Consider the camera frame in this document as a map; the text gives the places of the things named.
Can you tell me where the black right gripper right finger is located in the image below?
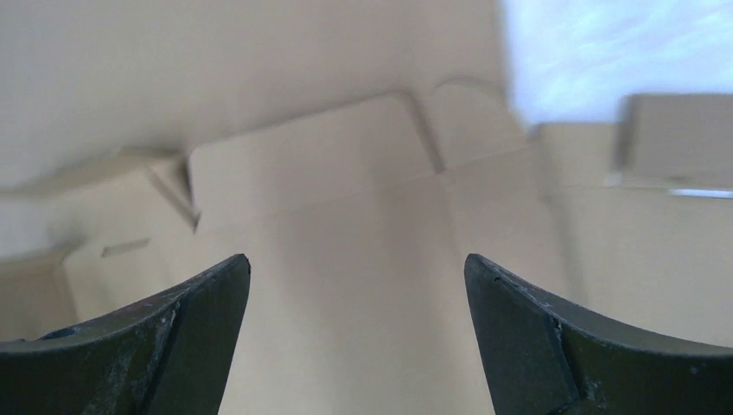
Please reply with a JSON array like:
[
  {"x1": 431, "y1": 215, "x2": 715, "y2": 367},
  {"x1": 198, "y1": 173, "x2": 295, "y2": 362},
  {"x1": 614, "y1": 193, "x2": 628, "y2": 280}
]
[{"x1": 464, "y1": 253, "x2": 732, "y2": 414}]

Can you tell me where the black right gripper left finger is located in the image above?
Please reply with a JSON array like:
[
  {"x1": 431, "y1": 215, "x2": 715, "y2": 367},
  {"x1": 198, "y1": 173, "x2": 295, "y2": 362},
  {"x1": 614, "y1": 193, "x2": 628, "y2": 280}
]
[{"x1": 1, "y1": 254, "x2": 251, "y2": 414}]

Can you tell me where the brown cardboard box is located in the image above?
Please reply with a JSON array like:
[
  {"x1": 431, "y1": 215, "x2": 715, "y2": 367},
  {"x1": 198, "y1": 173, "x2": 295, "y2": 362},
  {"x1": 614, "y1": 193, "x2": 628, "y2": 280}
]
[{"x1": 1, "y1": 1, "x2": 732, "y2": 414}]

